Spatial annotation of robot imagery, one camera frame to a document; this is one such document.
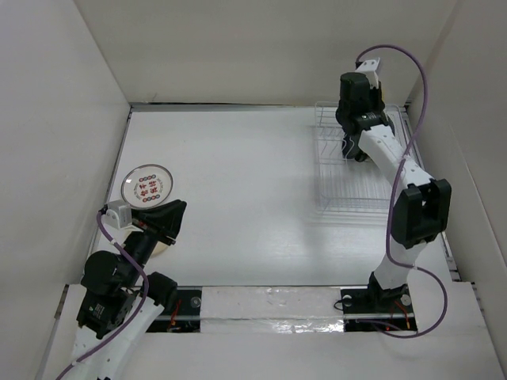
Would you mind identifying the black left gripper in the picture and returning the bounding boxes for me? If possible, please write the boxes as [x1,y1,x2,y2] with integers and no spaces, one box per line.
[122,197,187,284]

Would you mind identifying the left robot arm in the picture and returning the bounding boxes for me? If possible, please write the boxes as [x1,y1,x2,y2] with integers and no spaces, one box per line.
[58,199,187,379]

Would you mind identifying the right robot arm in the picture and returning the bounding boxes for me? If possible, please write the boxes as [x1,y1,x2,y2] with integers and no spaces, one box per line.
[336,71,452,314]

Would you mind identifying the white plate with red characters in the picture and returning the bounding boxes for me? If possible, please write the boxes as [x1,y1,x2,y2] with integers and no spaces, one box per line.
[120,164,173,210]

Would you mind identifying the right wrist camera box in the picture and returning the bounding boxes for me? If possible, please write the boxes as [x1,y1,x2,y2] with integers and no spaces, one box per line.
[355,58,381,89]

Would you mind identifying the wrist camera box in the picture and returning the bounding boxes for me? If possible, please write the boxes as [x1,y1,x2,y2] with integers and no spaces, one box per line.
[355,58,381,89]
[102,199,132,230]

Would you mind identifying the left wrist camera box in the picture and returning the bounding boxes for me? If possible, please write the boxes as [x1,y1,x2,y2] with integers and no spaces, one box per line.
[102,199,132,230]

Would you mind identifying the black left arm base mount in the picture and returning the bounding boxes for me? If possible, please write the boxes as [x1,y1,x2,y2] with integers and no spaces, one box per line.
[147,287,202,333]

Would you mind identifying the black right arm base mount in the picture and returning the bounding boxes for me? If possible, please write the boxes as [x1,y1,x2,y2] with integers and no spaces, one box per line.
[334,275,417,333]

